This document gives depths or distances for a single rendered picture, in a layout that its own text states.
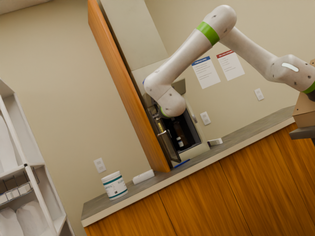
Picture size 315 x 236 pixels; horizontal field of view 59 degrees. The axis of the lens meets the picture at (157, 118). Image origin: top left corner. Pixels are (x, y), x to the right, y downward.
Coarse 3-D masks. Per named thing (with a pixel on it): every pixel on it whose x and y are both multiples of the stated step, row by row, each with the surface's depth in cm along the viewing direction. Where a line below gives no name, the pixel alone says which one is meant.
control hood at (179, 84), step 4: (176, 80) 202; (180, 80) 203; (184, 80) 204; (172, 84) 202; (176, 84) 203; (180, 84) 205; (184, 84) 207; (176, 88) 205; (180, 88) 207; (184, 88) 209; (180, 92) 209; (184, 92) 211; (144, 96) 201; (148, 96) 198; (144, 100) 205; (148, 100) 200; (148, 104) 202
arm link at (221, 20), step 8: (216, 8) 125; (224, 8) 123; (232, 8) 125; (208, 16) 126; (216, 16) 123; (224, 16) 122; (232, 16) 123; (200, 24) 127; (208, 24) 124; (216, 24) 123; (224, 24) 123; (232, 24) 125; (208, 32) 123; (216, 32) 124; (224, 32) 125; (216, 40) 126
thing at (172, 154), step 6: (156, 108) 174; (156, 120) 193; (162, 120) 174; (162, 126) 179; (162, 138) 201; (168, 138) 175; (168, 144) 185; (168, 150) 197; (174, 150) 173; (174, 156) 182
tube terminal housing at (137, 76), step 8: (152, 64) 212; (160, 64) 213; (136, 72) 208; (144, 72) 209; (152, 72) 211; (136, 80) 207; (136, 88) 213; (184, 96) 214; (144, 104) 209; (192, 112) 213; (152, 120) 206; (192, 120) 215; (152, 128) 215; (200, 128) 213; (200, 136) 215; (160, 144) 212; (200, 144) 211; (184, 152) 207; (192, 152) 208; (200, 152) 210; (168, 160) 209; (184, 160) 206
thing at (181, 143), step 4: (172, 124) 215; (176, 124) 215; (180, 124) 217; (172, 128) 216; (176, 128) 215; (180, 128) 215; (172, 132) 218; (176, 132) 215; (180, 132) 215; (184, 132) 217; (176, 136) 216; (180, 136) 215; (184, 136) 215; (176, 140) 218; (180, 140) 215; (184, 140) 215; (188, 140) 217; (180, 144) 215; (184, 144) 214
